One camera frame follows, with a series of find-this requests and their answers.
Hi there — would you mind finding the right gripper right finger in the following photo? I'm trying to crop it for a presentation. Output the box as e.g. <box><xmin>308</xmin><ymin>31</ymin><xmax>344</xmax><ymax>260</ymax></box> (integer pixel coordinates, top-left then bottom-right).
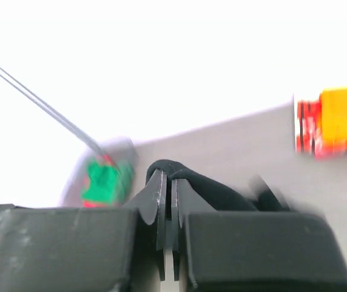
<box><xmin>171</xmin><ymin>179</ymin><xmax>216</xmax><ymax>281</ymax></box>

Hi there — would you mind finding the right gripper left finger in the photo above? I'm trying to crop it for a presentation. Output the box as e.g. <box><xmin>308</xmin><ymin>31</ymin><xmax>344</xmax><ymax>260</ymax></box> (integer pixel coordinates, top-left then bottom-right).
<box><xmin>125</xmin><ymin>169</ymin><xmax>166</xmax><ymax>280</ymax></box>

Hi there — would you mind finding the black t-shirt blue logo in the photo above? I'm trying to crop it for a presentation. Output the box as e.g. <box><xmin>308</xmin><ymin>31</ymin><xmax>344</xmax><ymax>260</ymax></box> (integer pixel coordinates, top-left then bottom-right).
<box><xmin>145</xmin><ymin>159</ymin><xmax>293</xmax><ymax>212</ymax></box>

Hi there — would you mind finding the green t-shirt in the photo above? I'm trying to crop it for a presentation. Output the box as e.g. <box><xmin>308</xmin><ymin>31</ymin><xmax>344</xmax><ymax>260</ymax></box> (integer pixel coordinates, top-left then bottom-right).
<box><xmin>81</xmin><ymin>159</ymin><xmax>134</xmax><ymax>207</ymax></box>

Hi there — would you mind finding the clear plastic bin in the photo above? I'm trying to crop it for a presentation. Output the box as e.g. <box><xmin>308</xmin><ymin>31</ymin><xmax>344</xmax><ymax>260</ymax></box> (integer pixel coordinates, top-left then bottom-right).
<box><xmin>60</xmin><ymin>137</ymin><xmax>137</xmax><ymax>207</ymax></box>

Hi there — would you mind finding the red white folded t-shirt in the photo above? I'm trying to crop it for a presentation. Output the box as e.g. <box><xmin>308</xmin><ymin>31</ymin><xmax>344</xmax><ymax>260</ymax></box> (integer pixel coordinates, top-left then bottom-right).
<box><xmin>294</xmin><ymin>98</ymin><xmax>346</xmax><ymax>159</ymax></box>

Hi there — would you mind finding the orange folded t-shirt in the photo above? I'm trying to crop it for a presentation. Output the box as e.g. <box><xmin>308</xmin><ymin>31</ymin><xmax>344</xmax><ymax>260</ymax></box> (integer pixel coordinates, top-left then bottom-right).
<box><xmin>320</xmin><ymin>87</ymin><xmax>347</xmax><ymax>153</ymax></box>

